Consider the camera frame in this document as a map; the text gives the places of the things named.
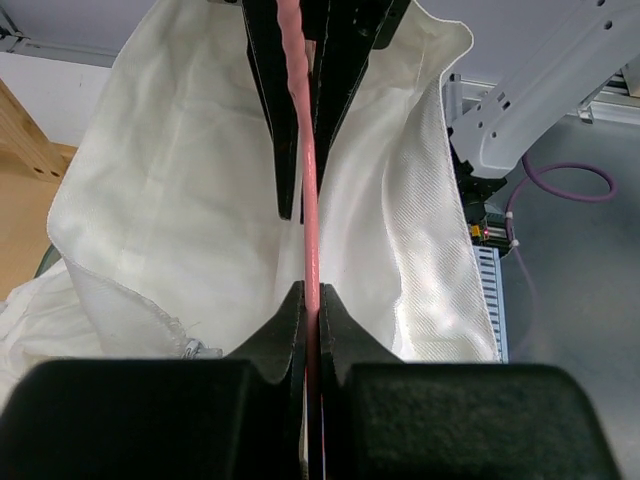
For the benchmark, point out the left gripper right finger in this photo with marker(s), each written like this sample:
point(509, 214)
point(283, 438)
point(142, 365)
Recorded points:
point(388, 419)

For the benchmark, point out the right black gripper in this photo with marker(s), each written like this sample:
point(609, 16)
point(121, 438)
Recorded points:
point(345, 33)

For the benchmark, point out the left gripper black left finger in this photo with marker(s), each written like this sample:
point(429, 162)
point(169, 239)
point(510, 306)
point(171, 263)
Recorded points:
point(238, 417)

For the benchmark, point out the pink hanger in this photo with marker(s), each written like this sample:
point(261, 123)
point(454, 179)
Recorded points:
point(307, 175)

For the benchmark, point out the cream white garment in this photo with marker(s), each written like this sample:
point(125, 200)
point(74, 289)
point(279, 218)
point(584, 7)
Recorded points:
point(167, 217)

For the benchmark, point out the white pleated blouse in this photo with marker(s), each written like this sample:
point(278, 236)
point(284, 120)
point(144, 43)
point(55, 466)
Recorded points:
point(43, 320)

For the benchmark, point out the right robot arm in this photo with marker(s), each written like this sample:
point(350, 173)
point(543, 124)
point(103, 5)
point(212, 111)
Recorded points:
point(596, 40)

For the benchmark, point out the wooden clothes rack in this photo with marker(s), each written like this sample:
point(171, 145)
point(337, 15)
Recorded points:
point(32, 168)

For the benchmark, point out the slotted cable duct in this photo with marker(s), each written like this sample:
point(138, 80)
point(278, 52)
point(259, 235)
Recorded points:
point(488, 262)

